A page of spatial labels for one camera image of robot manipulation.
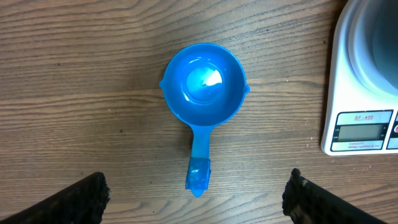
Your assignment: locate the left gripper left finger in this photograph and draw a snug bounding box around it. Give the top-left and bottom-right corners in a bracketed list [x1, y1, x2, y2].
[1, 172, 110, 224]

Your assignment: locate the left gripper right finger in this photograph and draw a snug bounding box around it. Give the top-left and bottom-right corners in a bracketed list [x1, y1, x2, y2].
[282, 168, 386, 224]

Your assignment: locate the blue plastic measuring scoop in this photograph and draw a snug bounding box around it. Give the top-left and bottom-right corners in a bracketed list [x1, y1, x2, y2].
[159, 43, 250, 197]

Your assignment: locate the blue metal bowl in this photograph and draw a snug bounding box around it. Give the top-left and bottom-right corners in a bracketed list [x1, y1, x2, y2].
[373, 0, 397, 88]

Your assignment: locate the white digital kitchen scale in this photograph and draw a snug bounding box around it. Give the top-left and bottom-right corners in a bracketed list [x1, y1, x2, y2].
[321, 0, 397, 156]

